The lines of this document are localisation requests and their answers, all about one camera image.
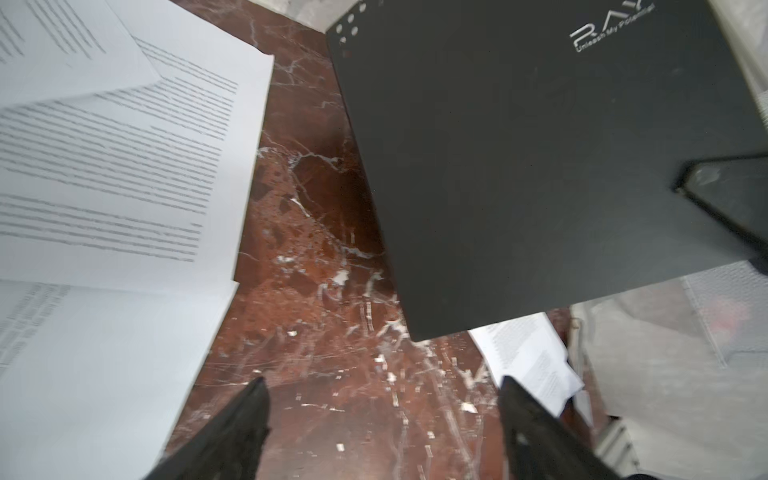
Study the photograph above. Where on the printed paper beside folder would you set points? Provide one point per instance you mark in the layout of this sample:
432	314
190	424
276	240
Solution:
140	189

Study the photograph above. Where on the printed paper stack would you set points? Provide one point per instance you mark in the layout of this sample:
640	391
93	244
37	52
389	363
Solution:
529	350

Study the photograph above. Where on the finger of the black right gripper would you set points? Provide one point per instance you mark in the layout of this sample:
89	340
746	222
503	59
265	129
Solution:
733	191

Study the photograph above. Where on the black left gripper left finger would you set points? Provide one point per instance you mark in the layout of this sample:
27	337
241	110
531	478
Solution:
227	447

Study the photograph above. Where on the black file folder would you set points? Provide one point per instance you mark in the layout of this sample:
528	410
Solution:
525	155

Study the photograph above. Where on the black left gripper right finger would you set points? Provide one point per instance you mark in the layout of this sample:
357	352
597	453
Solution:
538	446

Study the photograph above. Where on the printed paper far left corner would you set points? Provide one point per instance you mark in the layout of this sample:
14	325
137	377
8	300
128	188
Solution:
53	50

